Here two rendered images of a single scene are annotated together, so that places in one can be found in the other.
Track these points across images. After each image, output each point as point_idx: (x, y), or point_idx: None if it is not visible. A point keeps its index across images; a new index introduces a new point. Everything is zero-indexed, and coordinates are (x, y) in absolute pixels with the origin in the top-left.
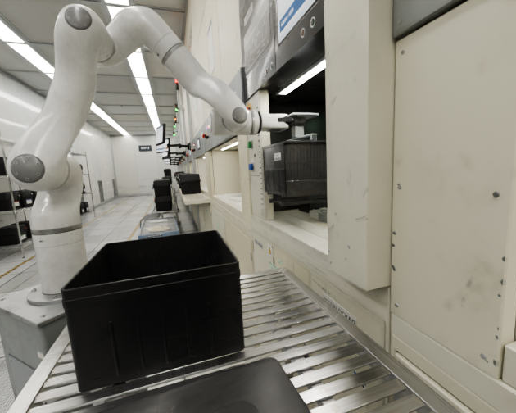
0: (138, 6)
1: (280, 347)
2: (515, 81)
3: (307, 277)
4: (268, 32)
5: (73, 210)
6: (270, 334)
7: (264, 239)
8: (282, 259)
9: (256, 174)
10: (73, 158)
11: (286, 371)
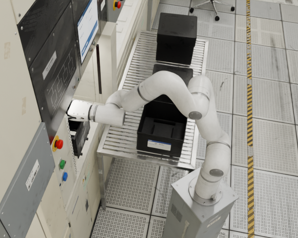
0: (169, 71)
1: (135, 113)
2: None
3: (98, 136)
4: (74, 63)
5: (203, 162)
6: (135, 118)
7: (79, 186)
8: (89, 161)
9: (67, 171)
10: (207, 155)
11: (139, 107)
